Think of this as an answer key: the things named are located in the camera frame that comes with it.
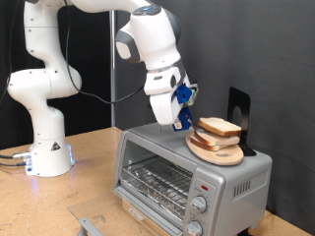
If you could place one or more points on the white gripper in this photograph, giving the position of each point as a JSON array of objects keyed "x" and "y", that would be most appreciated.
[{"x": 164, "y": 108}]

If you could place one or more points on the metal spatula with blue block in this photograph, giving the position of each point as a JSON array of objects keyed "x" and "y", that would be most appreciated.
[{"x": 185, "y": 116}]

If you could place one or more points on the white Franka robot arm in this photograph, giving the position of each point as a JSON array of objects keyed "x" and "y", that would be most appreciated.
[{"x": 46, "y": 131}]

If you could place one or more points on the aluminium foil oven tray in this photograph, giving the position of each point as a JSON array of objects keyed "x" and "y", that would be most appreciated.
[{"x": 141, "y": 190}]

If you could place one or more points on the silver toaster oven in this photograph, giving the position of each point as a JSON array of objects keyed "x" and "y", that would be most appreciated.
[{"x": 229, "y": 183}]

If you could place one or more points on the silver oven knob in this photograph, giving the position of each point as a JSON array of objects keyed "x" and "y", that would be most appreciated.
[
  {"x": 199, "y": 204},
  {"x": 194, "y": 228}
]

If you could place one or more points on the wooden riser under oven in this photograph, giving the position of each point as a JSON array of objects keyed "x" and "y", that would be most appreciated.
[{"x": 154, "y": 229}]

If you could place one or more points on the round wooden cutting board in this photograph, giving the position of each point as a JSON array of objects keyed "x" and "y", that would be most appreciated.
[{"x": 226, "y": 157}]

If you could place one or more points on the black metal bookend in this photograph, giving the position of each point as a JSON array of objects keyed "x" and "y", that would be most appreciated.
[{"x": 244, "y": 105}]

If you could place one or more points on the vertical metal pole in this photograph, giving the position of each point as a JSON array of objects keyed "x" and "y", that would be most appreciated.
[{"x": 112, "y": 65}]

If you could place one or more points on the dark grey backdrop curtain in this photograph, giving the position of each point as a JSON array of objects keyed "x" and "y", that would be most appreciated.
[{"x": 246, "y": 49}]

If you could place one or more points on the black backdrop curtain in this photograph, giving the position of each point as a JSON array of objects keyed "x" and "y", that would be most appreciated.
[{"x": 95, "y": 65}]

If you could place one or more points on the white wrist camera blue mount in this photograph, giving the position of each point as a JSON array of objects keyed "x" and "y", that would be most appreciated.
[{"x": 183, "y": 93}]

